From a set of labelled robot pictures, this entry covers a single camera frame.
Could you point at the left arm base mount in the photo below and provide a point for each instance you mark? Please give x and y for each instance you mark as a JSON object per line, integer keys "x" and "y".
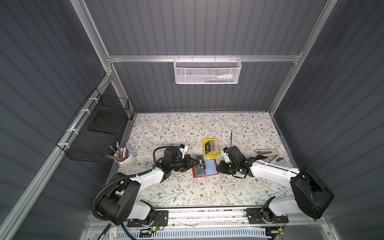
{"x": 156, "y": 218}

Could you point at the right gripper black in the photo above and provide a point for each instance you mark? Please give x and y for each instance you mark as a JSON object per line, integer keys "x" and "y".
{"x": 223, "y": 166}

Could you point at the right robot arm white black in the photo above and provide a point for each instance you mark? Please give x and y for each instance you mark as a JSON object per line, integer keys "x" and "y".
{"x": 310, "y": 194}

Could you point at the yellow plastic card tray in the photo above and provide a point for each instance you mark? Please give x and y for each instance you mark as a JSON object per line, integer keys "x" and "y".
{"x": 206, "y": 149}

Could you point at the beige stapler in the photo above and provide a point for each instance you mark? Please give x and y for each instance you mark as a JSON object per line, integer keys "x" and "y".
{"x": 262, "y": 154}

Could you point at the small white grey device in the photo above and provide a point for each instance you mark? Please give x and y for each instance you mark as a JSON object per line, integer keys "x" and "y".
{"x": 279, "y": 160}

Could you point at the black wire mesh basket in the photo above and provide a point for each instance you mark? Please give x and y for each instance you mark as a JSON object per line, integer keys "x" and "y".
{"x": 97, "y": 130}

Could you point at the white tube in basket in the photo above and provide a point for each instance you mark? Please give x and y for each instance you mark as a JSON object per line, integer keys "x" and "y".
{"x": 229, "y": 77}

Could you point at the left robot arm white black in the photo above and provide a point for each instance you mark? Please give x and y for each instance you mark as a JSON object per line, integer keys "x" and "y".
{"x": 117, "y": 201}

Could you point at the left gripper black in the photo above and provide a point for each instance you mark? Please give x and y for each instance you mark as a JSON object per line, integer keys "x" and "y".
{"x": 188, "y": 163}

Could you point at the white wire mesh basket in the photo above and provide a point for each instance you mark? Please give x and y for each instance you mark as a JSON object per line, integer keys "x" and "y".
{"x": 191, "y": 72}

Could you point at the white pen cup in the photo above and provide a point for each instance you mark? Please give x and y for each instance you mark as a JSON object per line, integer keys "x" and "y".
{"x": 122, "y": 155}

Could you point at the stack of cards in tray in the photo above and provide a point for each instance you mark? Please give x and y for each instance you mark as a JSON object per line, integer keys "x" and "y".
{"x": 213, "y": 147}

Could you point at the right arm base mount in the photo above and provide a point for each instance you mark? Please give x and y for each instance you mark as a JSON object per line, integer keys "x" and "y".
{"x": 264, "y": 216}

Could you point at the floral table mat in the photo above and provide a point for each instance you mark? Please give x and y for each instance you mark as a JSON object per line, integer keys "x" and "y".
{"x": 150, "y": 133}

